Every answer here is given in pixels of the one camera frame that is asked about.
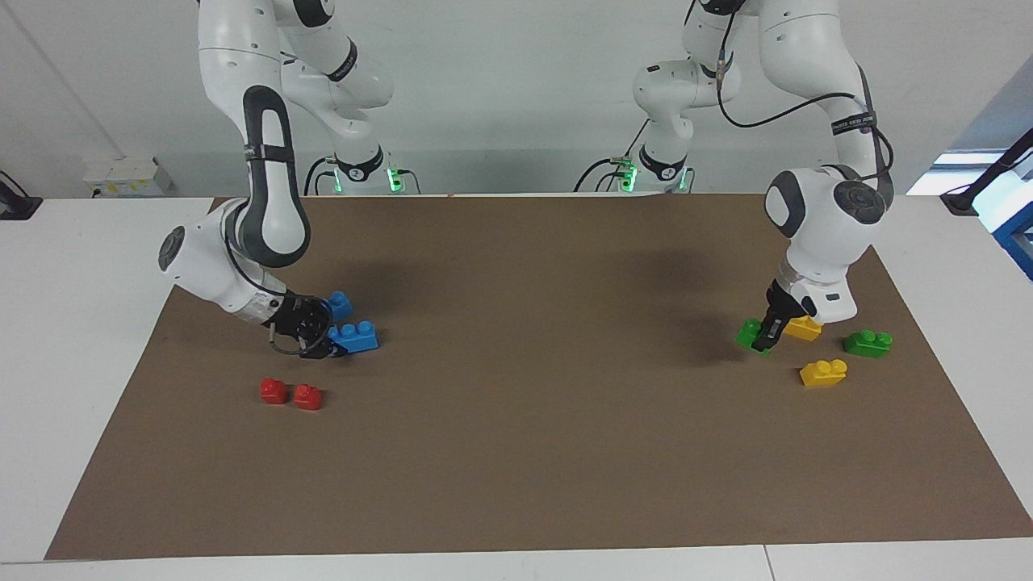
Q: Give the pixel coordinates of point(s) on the blue three-stud block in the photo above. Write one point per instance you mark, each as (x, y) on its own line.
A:
(340, 303)

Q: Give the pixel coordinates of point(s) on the yellow two-stud block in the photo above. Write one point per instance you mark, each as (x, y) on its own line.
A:
(823, 374)
(805, 328)

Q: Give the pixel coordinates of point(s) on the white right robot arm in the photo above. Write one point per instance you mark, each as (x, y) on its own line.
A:
(274, 202)

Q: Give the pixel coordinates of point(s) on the black camera stand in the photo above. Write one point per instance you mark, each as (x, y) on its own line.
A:
(989, 173)

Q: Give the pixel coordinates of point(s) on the black clamp mount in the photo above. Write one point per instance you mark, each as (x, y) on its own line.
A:
(16, 206)

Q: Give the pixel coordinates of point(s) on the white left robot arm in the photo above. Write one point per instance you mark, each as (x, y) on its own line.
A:
(823, 226)

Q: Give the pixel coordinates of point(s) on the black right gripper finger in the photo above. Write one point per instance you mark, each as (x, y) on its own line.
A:
(324, 349)
(324, 311)

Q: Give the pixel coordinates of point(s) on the white wall socket box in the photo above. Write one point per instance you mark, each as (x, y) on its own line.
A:
(125, 176)

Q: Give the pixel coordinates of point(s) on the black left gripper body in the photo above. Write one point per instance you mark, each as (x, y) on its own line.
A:
(787, 305)

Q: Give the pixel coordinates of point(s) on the green two-stud block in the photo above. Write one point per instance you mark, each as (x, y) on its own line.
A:
(867, 344)
(749, 332)

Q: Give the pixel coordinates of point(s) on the blue metal frame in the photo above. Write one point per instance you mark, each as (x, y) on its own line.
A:
(1018, 234)

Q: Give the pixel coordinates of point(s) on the red single-stud block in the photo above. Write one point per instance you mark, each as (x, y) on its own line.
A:
(273, 391)
(307, 396)

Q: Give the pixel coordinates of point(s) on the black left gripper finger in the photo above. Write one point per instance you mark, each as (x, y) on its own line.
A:
(765, 332)
(783, 324)

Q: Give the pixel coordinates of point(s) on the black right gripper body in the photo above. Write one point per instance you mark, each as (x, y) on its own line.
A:
(297, 319)

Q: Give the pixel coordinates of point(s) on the brown table mat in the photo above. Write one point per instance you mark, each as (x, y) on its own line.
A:
(524, 403)

